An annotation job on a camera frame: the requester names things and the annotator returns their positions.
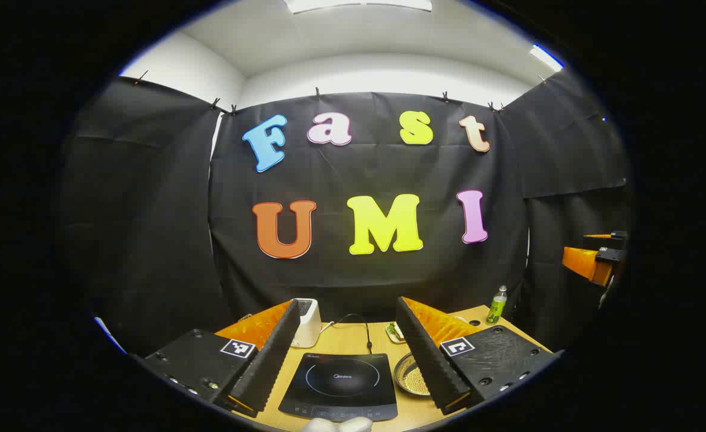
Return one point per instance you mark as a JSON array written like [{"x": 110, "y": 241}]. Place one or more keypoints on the pile of yellow soybeans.
[{"x": 415, "y": 379}]

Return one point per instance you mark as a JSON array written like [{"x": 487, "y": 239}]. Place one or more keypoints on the white toaster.
[{"x": 308, "y": 321}]

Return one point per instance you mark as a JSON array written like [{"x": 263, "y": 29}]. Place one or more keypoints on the sandwich with lettuce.
[{"x": 396, "y": 329}]

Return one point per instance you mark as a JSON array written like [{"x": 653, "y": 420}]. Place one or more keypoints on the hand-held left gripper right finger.
[{"x": 424, "y": 354}]

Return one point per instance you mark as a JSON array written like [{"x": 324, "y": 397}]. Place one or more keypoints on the black backdrop cloth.
[{"x": 388, "y": 276}]

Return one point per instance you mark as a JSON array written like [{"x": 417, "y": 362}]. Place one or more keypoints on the green drink bottle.
[{"x": 496, "y": 309}]

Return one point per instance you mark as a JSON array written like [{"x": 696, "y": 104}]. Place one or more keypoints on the row of black cloth clips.
[{"x": 317, "y": 93}]

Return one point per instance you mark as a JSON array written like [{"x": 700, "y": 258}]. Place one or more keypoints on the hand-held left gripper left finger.
[{"x": 275, "y": 354}]

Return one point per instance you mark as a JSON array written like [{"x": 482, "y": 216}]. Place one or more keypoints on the small white plate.
[{"x": 393, "y": 340}]

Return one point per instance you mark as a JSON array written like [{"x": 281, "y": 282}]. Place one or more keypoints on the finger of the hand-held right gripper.
[
  {"x": 580, "y": 263},
  {"x": 618, "y": 239}
]

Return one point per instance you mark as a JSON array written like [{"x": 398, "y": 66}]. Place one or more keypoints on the ceiling light panel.
[{"x": 546, "y": 58}]

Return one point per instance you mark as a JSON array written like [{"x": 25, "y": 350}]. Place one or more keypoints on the stainless steel pot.
[{"x": 402, "y": 375}]

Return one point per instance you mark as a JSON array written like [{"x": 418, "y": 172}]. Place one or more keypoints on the black induction cooktop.
[{"x": 341, "y": 396}]

